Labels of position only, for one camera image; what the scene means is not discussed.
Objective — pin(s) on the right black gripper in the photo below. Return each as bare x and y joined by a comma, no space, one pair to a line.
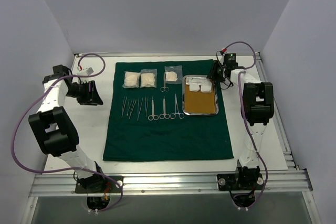
218,71

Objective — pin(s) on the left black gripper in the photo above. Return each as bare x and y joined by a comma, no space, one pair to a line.
89,92

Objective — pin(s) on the white gauze pad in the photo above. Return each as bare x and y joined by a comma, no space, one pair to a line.
194,87
206,89

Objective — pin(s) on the green white suture packet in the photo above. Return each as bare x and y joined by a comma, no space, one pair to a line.
197,80

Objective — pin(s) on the stainless steel instrument tray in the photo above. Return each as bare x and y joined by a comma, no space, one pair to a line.
215,90

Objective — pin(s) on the cotton ball bag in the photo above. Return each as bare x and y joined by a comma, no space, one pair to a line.
131,79
173,74
148,78

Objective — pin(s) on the thin short steel tweezers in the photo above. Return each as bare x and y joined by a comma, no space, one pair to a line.
129,106

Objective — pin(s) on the small steel scissors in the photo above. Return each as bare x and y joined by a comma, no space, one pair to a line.
164,88

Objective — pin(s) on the steel forceps clamp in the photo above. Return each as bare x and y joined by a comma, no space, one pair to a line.
177,113

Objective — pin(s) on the dark green surgical cloth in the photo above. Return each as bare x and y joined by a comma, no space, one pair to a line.
193,138

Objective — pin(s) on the steel surgical scissors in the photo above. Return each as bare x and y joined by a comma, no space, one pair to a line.
153,116

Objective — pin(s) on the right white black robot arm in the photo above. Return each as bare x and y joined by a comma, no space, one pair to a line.
256,104

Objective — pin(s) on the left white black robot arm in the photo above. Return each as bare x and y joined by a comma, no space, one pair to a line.
54,130

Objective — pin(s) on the back aluminium frame rail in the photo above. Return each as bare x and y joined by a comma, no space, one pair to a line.
154,54

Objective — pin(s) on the aluminium frame rail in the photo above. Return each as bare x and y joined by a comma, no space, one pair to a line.
154,54
277,120
169,184

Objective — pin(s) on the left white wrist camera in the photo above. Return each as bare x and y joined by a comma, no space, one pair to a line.
84,71

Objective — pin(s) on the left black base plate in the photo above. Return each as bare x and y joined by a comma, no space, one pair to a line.
97,184

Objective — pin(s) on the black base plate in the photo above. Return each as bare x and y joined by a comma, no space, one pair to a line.
239,182
97,184

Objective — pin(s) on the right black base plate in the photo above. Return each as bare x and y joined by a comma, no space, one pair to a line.
239,182

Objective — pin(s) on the right aluminium frame rail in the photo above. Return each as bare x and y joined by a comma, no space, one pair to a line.
277,120

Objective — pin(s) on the front aluminium frame rail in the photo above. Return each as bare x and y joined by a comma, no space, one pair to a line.
169,184

